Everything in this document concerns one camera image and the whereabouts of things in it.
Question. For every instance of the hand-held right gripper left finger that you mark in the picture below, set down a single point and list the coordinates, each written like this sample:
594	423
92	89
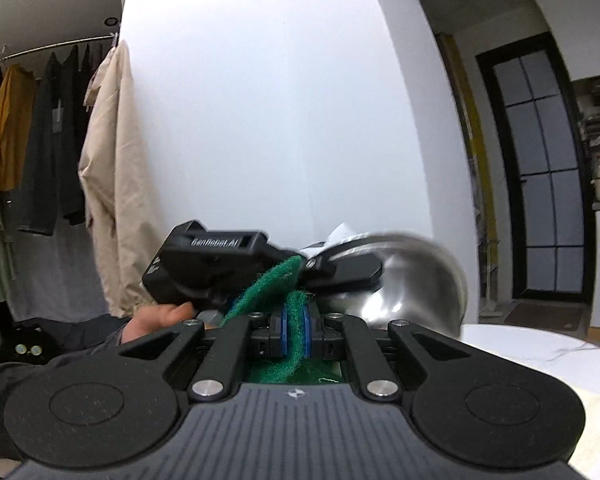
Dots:
278	337

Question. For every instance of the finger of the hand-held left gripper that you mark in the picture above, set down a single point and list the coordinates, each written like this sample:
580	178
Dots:
345	267

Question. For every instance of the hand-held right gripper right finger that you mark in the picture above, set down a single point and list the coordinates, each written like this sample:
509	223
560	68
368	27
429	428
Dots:
307	335

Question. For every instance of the green scouring pad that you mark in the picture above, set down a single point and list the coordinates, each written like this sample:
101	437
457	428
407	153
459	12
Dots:
275	277

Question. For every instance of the stainless steel bowl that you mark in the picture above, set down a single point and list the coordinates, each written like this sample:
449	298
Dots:
420	290

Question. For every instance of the person's left forearm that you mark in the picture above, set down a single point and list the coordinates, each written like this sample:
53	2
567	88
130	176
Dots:
55	360

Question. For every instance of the person's left hand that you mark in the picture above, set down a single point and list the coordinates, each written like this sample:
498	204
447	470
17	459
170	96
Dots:
157	319

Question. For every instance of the white tissue paper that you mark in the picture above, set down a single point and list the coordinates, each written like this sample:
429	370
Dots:
341	234

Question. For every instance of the beige coat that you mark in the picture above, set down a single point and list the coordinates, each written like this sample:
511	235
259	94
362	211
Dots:
120	180

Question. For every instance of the black jacket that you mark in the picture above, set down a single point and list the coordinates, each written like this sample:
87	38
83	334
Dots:
72	135

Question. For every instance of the black bag with round eyes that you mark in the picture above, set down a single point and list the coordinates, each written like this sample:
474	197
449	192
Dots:
27	346

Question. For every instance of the dark grey jacket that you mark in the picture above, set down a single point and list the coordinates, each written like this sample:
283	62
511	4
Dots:
40	160

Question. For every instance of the brown doormat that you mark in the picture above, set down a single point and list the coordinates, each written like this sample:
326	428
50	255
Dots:
545	315

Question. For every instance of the black framed glass door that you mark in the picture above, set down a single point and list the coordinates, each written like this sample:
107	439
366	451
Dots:
545	170

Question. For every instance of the mustard shirt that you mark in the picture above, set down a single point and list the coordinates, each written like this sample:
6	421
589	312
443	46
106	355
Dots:
12	130

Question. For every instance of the ceiling spotlight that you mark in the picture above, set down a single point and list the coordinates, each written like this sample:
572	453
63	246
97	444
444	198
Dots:
111	21

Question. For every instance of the white upper cabinets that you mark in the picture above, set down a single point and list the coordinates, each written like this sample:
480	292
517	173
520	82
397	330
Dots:
580	15

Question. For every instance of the yellow door frame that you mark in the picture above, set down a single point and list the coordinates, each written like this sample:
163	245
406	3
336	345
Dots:
475	140

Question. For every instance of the metal clothes rail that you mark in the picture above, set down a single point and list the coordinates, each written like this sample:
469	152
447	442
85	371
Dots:
40	49

